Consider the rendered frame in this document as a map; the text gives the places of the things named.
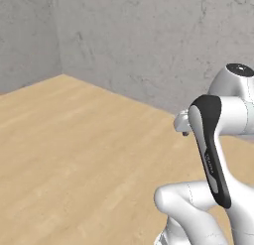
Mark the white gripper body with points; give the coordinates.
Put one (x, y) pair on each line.
(182, 121)

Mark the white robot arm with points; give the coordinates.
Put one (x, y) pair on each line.
(234, 116)

